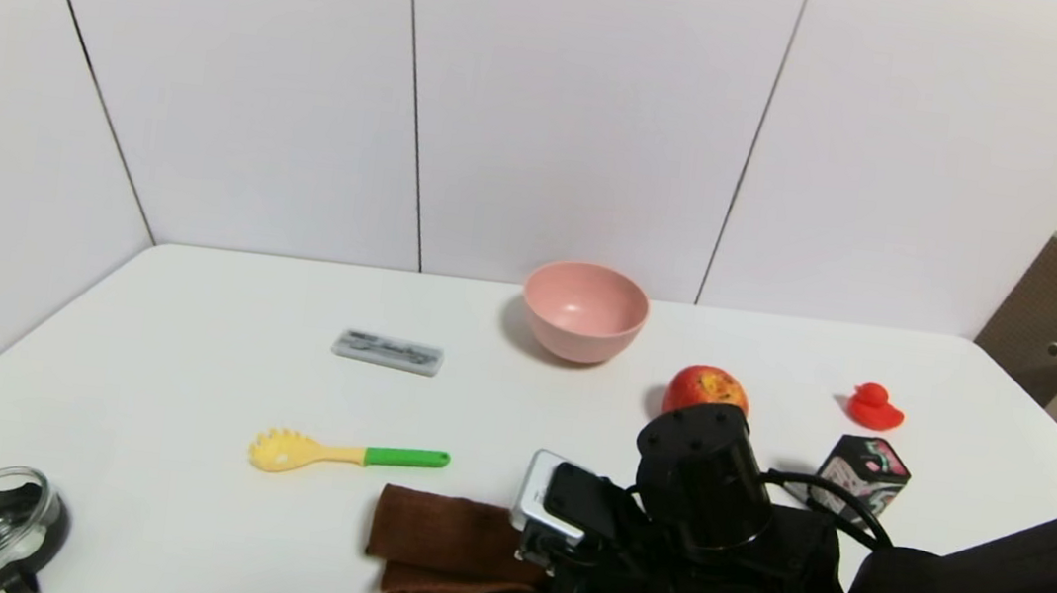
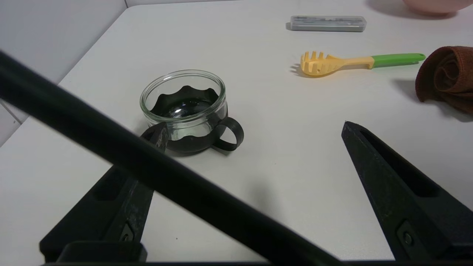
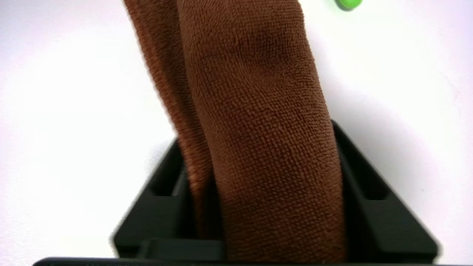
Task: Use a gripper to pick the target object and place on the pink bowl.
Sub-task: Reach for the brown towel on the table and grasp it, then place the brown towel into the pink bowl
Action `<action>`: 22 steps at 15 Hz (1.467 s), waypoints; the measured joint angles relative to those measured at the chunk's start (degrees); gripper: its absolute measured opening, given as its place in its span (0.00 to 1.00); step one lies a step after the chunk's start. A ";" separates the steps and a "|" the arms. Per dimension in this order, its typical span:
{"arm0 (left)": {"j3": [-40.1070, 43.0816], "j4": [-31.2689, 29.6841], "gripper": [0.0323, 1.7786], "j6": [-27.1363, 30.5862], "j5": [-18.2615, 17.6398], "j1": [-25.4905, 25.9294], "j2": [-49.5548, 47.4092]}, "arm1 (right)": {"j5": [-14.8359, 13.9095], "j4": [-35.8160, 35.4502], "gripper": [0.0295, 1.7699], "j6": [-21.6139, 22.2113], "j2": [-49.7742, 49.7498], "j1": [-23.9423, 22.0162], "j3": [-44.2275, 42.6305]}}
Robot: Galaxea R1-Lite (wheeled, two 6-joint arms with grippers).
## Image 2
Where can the glass cup with black holder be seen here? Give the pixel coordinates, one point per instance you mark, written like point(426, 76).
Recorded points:
point(192, 142)

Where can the brown cloth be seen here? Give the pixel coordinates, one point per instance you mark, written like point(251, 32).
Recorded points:
point(449, 77)

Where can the yellow green pasta spoon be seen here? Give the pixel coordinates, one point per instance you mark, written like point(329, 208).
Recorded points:
point(347, 62)

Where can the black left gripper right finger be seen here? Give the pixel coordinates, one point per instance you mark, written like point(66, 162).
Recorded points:
point(402, 199)

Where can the pink bowl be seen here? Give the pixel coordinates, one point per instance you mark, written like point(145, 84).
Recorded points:
point(436, 5)

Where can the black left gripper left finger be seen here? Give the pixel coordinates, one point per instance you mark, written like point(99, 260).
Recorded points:
point(107, 214)

